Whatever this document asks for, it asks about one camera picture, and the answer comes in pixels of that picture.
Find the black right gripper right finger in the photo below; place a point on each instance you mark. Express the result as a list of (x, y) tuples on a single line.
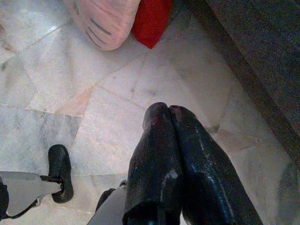
[(201, 168)]

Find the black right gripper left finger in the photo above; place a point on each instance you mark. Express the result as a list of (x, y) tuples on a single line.
[(154, 152)]

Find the pink cat face pillow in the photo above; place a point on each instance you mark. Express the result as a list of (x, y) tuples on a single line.
[(105, 18)]

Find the red pillow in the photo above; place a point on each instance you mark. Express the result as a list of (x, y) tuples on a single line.
[(151, 23)]

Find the brown fabric sofa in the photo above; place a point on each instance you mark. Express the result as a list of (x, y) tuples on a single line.
[(269, 47)]

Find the silver robot right leg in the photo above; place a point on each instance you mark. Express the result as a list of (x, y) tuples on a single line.
[(110, 208)]

